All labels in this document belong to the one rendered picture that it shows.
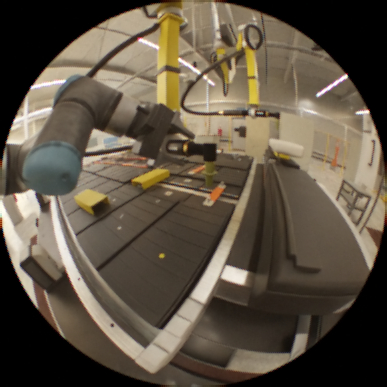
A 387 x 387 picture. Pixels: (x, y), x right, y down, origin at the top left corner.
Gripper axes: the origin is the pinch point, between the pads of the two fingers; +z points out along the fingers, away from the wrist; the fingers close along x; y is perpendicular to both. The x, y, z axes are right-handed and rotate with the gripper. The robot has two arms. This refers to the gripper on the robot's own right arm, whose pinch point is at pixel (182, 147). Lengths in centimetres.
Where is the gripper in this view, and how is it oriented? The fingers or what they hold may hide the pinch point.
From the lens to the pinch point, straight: 38.3
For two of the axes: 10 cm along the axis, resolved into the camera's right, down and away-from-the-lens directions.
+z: 6.1, 1.5, 7.8
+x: -3.3, 9.4, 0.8
